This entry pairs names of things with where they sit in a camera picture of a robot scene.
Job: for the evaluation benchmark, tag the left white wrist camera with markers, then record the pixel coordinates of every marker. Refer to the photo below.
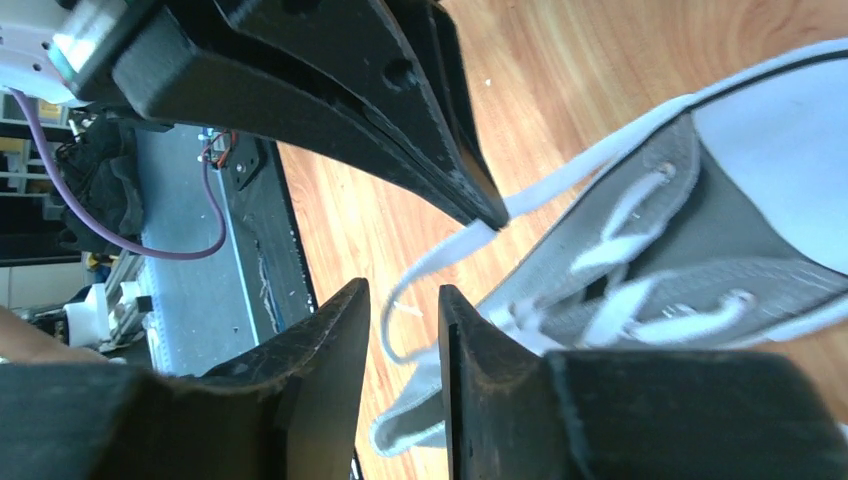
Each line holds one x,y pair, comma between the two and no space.
45,45

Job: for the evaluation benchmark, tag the bystander hand with ring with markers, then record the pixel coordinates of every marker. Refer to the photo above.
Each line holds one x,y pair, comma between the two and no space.
23,343

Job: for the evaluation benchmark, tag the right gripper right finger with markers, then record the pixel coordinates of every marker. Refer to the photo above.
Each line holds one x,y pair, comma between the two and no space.
607,414

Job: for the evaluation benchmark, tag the grey canvas sneaker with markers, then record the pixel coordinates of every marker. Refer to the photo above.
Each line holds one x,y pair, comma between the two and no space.
716,220

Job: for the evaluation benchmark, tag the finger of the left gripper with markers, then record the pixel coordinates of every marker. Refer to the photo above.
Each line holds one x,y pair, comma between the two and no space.
338,78
433,37

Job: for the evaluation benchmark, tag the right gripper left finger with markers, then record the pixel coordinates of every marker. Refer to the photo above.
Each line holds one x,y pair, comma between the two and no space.
286,409

